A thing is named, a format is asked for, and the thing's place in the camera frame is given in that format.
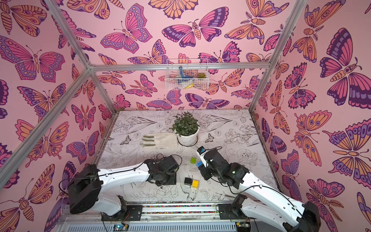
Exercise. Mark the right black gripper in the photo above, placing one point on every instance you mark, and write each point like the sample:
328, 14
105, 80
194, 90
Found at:
206, 172

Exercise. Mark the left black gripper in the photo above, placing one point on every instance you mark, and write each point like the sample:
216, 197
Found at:
173, 181

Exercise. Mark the black lego brick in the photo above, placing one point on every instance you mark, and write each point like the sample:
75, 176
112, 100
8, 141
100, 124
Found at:
188, 181

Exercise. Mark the blue lego brick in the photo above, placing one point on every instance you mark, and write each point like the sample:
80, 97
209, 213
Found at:
198, 164

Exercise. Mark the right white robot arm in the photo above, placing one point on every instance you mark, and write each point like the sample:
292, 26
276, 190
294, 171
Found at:
256, 199

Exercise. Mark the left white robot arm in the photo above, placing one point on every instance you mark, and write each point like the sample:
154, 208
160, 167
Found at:
89, 189

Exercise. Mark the yellow lego brick lower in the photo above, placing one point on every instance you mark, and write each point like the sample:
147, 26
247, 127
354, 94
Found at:
195, 184

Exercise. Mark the beige gardening glove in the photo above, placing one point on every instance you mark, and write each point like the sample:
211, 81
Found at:
160, 140

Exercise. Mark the potted green plant white pot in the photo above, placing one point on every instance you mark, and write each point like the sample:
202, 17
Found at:
186, 128

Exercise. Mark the blue toy in basket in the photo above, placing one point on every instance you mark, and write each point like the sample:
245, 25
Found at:
183, 77

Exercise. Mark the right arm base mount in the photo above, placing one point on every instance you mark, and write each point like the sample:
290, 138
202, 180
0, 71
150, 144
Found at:
235, 209

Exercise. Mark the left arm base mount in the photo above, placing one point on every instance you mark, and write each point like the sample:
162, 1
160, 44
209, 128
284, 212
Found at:
130, 213

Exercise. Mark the white wire basket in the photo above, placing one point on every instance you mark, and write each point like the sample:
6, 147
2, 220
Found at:
191, 74

